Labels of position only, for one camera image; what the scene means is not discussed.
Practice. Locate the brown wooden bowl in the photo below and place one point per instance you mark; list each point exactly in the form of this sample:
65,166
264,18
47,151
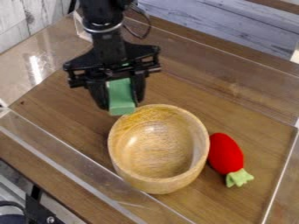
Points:
158,147

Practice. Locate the red plush strawberry toy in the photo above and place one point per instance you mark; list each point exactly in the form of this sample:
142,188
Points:
226,159

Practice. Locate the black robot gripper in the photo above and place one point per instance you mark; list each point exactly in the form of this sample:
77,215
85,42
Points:
114,59

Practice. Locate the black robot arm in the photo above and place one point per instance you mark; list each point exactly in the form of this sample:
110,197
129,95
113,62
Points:
103,16

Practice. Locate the clear acrylic tray wall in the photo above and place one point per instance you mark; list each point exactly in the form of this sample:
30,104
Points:
54,131

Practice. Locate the green rectangular block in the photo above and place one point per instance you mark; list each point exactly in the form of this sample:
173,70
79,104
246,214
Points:
121,101

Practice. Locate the black table mount bracket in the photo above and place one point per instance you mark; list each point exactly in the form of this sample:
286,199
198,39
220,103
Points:
35,213

